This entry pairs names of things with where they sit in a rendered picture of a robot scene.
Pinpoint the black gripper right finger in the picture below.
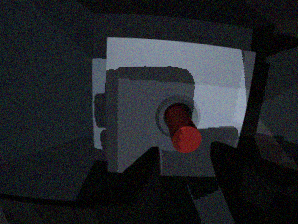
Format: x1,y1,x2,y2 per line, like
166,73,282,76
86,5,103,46
210,141,298,224

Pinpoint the red peg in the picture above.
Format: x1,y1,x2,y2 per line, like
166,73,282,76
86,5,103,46
165,103,202,153

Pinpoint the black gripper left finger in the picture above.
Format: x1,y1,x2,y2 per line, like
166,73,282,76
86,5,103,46
0,147,161,224

